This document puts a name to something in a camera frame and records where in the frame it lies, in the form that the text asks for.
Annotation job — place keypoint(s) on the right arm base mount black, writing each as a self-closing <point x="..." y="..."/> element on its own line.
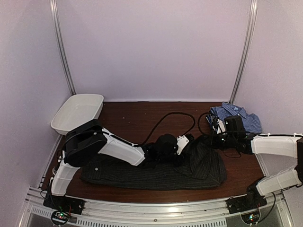
<point x="252" y="200"/>

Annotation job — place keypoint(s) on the front aluminium rail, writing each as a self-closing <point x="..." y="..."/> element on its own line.
<point x="209" y="213"/>

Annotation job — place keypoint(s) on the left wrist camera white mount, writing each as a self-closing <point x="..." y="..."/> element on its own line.
<point x="182" y="142"/>

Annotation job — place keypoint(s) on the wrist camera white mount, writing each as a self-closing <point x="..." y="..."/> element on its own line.
<point x="218" y="125"/>
<point x="182" y="142"/>

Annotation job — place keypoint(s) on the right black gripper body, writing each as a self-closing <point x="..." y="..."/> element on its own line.
<point x="219" y="144"/>

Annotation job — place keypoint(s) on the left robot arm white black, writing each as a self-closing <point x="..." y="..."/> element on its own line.
<point x="90" y="139"/>

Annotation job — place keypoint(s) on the black pinstriped long sleeve shirt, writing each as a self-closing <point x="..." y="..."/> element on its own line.
<point x="201" y="168"/>

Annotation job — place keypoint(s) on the right aluminium frame post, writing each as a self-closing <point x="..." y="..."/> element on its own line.
<point x="246" y="47"/>

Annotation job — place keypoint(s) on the right circuit board with leds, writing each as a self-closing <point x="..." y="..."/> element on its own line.
<point x="250" y="218"/>

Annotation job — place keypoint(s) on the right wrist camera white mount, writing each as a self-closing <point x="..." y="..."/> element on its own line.
<point x="218" y="125"/>

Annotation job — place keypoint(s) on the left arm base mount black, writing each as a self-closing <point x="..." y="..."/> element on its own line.
<point x="66" y="204"/>

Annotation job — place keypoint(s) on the white plastic basin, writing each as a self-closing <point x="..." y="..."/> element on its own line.
<point x="76" y="111"/>

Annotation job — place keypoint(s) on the circuit board with leds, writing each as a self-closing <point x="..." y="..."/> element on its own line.
<point x="250" y="218"/>
<point x="59" y="218"/>

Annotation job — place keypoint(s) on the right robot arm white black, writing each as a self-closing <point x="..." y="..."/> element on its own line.
<point x="288" y="145"/>

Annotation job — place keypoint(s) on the aluminium frame post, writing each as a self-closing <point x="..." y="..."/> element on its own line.
<point x="60" y="44"/>
<point x="246" y="47"/>

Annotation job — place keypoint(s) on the left aluminium frame post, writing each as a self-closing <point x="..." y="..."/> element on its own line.
<point x="60" y="44"/>

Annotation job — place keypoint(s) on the left circuit board with leds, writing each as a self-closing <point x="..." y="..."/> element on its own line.
<point x="59" y="218"/>

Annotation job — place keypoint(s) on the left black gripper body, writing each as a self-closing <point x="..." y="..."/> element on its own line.
<point x="178" y="162"/>

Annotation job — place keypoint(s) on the blue checked shirt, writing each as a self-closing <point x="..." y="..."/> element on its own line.
<point x="251" y="121"/>

